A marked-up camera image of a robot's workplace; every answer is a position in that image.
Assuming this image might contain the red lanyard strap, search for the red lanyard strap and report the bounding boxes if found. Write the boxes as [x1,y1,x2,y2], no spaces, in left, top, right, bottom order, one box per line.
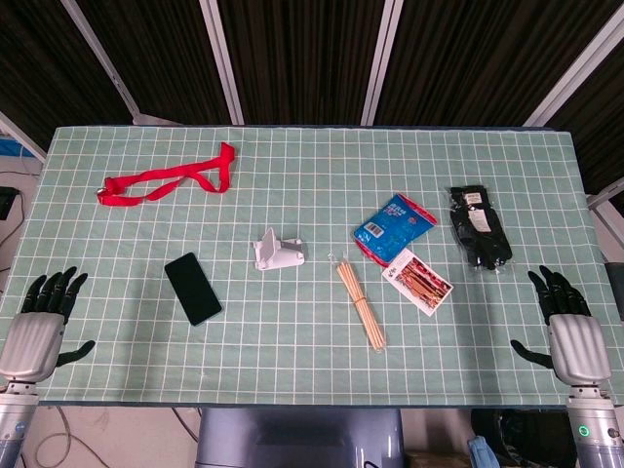
[96,141,236,208]

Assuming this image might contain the black gloves in plastic bag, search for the black gloves in plastic bag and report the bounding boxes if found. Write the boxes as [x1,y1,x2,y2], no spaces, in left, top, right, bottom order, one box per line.
[448,184,514,273]

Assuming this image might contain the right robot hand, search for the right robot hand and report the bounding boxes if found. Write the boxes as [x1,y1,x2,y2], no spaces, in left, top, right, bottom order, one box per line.
[510,264,612,386]

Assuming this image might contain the blue cloth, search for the blue cloth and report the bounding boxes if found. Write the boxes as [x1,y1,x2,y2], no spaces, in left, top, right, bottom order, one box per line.
[466,436,493,468]

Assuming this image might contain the white phone stand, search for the white phone stand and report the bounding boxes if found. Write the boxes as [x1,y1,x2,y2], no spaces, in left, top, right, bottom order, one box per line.
[251,227,309,272]

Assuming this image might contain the red patterned card packet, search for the red patterned card packet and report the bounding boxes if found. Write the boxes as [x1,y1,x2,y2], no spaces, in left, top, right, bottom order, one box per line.
[382,247,455,318]

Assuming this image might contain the bundle of wooden sticks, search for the bundle of wooden sticks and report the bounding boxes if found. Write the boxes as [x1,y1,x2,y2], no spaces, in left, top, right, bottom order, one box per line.
[334,258,388,352]

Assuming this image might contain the green checkered tablecloth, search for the green checkered tablecloth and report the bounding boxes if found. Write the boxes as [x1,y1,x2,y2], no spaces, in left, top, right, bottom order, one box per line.
[0,126,624,408]

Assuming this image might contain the black smartphone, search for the black smartphone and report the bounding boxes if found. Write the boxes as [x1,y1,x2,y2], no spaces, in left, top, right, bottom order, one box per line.
[164,252,223,328]

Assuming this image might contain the beige floor cable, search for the beige floor cable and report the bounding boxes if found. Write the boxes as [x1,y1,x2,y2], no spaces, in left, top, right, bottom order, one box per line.
[19,405,113,468]

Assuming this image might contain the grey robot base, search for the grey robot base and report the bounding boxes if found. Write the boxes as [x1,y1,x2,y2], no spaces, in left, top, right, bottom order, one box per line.
[195,408,407,468]

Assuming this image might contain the blue snack bag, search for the blue snack bag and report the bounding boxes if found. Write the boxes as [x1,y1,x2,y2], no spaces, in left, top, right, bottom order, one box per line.
[351,192,438,268]

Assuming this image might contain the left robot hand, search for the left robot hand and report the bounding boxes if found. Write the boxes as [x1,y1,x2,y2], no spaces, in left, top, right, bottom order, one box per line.
[0,265,97,383]

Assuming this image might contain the black box device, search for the black box device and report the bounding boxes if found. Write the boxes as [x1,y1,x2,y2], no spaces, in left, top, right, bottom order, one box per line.
[0,186,19,220]

